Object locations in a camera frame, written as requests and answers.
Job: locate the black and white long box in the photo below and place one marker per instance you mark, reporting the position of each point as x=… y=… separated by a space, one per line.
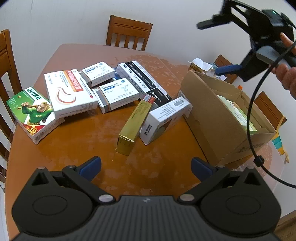
x=143 y=83

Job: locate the light green bear box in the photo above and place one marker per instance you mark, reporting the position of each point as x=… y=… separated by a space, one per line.
x=235 y=111

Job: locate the white box with teal circle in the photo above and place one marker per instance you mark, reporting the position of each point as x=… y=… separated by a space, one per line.
x=161 y=120

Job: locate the gold tissue box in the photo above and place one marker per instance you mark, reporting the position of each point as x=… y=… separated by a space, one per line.
x=198 y=63

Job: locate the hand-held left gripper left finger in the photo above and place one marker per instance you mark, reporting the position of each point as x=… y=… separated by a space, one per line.
x=90 y=168

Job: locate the gold long box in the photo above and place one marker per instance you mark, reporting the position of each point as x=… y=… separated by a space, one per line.
x=134 y=125

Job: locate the wooden chair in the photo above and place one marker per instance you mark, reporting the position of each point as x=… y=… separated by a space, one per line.
x=225 y=60
x=5 y=69
x=129 y=27
x=270 y=109

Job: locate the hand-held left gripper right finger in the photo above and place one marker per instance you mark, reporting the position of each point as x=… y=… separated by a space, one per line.
x=201 y=169

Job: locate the wooden desktop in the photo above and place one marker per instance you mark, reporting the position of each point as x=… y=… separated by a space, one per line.
x=81 y=143

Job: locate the blue and white capsule box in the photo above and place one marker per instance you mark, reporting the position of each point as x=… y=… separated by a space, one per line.
x=116 y=75

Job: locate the person's right hand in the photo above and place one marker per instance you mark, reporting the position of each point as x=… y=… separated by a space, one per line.
x=286 y=76

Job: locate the white box with red swoosh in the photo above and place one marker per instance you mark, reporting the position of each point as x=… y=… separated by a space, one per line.
x=67 y=92

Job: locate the small white box blue stripe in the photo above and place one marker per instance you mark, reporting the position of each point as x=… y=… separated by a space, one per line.
x=118 y=95
x=99 y=71

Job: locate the yellow and teal packet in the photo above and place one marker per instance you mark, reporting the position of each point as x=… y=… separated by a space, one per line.
x=277 y=143

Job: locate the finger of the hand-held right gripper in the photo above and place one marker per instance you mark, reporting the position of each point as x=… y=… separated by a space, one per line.
x=229 y=69
x=215 y=23

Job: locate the cardboard carton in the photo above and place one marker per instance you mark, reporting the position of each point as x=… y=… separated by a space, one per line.
x=208 y=120

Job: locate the green box with cartoon hero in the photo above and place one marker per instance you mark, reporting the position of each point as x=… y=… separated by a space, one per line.
x=34 y=111

